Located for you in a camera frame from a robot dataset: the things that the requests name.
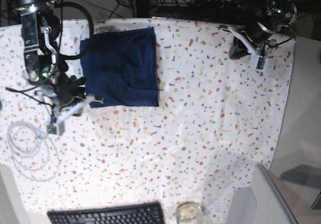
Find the dark blue t-shirt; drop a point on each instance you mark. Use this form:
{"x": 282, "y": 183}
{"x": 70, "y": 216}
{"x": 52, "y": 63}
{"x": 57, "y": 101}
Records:
{"x": 120, "y": 67}

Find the terrazzo patterned tablecloth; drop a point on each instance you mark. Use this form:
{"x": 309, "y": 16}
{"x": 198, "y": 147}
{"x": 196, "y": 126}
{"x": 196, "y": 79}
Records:
{"x": 217, "y": 118}

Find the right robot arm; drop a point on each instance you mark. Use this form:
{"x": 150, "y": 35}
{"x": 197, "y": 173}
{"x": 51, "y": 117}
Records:
{"x": 45, "y": 66}

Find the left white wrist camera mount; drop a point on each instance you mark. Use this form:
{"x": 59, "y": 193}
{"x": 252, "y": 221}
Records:
{"x": 243, "y": 46}

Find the red lit power strip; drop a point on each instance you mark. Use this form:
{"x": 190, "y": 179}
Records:
{"x": 216, "y": 4}

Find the black computer keyboard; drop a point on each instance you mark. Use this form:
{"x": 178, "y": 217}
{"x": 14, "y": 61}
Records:
{"x": 150, "y": 212}

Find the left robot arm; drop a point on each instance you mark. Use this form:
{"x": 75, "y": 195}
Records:
{"x": 270, "y": 16}

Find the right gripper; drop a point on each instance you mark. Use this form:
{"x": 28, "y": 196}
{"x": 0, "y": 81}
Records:
{"x": 65, "y": 91}

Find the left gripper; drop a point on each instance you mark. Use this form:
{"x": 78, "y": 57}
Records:
{"x": 257, "y": 33}

